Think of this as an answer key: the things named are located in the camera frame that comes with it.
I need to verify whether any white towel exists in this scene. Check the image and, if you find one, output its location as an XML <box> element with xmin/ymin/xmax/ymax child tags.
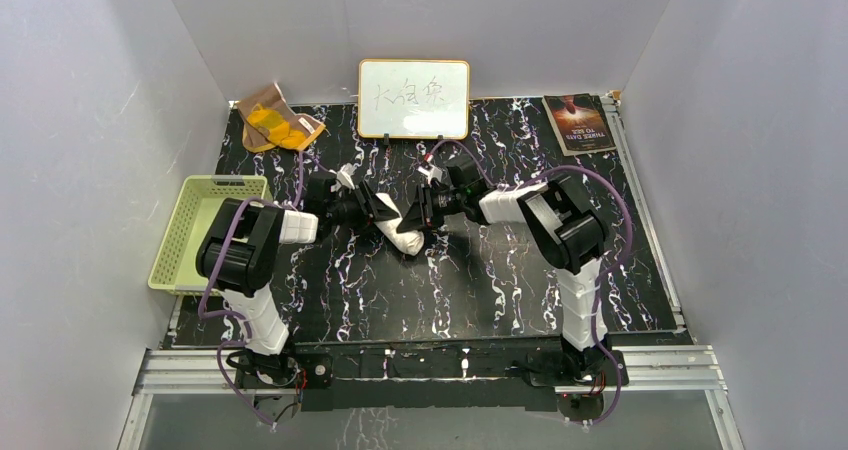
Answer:
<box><xmin>374</xmin><ymin>193</ymin><xmax>425</xmax><ymax>256</ymax></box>

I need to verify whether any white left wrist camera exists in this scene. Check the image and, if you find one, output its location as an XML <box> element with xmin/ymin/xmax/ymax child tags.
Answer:
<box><xmin>331</xmin><ymin>163</ymin><xmax>356</xmax><ymax>193</ymax></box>

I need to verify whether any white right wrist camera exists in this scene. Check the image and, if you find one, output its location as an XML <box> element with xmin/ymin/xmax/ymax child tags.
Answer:
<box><xmin>417</xmin><ymin>153</ymin><xmax>444</xmax><ymax>184</ymax></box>

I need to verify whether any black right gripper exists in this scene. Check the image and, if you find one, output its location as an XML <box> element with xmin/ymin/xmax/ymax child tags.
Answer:
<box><xmin>397</xmin><ymin>183</ymin><xmax>466</xmax><ymax>234</ymax></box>

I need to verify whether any small framed whiteboard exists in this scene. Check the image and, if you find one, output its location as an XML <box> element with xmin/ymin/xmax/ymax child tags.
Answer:
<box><xmin>357</xmin><ymin>59</ymin><xmax>471</xmax><ymax>140</ymax></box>

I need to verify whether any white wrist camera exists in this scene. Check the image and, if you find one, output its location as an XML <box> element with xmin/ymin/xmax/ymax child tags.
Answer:
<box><xmin>331</xmin><ymin>163</ymin><xmax>356</xmax><ymax>193</ymax></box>
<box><xmin>417</xmin><ymin>153</ymin><xmax>444</xmax><ymax>184</ymax></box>

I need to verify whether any green perforated plastic basket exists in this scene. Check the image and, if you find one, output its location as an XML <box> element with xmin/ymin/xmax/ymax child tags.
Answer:
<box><xmin>148</xmin><ymin>175</ymin><xmax>272</xmax><ymax>295</ymax></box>

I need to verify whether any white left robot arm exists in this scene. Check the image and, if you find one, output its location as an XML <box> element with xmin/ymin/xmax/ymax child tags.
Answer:
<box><xmin>195</xmin><ymin>170</ymin><xmax>400</xmax><ymax>386</ymax></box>

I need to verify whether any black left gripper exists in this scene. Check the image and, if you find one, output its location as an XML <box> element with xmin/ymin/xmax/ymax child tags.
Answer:
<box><xmin>327</xmin><ymin>182</ymin><xmax>398</xmax><ymax>235</ymax></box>

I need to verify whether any dark paperback book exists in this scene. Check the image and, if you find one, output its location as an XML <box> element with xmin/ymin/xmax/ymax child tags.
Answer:
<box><xmin>542</xmin><ymin>93</ymin><xmax>616</xmax><ymax>156</ymax></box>

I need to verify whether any brown and yellow cloth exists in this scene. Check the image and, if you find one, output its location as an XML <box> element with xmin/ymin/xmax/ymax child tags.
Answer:
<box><xmin>235</xmin><ymin>83</ymin><xmax>326</xmax><ymax>153</ymax></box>

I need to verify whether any aluminium base frame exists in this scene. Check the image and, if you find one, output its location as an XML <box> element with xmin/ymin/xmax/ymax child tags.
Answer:
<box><xmin>119</xmin><ymin>341</ymin><xmax>743</xmax><ymax>449</ymax></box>

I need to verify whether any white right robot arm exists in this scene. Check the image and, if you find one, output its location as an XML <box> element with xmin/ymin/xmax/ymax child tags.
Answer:
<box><xmin>397</xmin><ymin>156</ymin><xmax>608</xmax><ymax>384</ymax></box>

